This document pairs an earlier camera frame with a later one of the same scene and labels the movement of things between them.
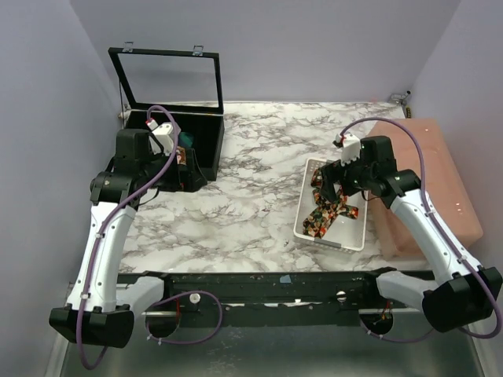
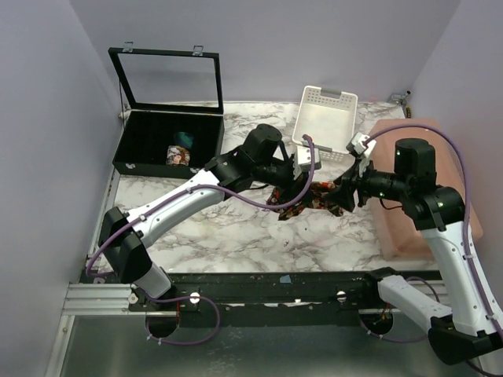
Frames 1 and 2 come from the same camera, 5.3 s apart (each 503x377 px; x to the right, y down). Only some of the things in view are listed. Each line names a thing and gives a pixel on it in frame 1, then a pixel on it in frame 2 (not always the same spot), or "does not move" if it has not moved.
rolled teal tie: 185,139 does not move
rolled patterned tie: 181,155 does not move
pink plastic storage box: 420,147 does not move
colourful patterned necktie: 317,221 -> 296,209
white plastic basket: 346,232 -> 328,116
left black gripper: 189,180 -> 295,185
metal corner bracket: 401,97 does not move
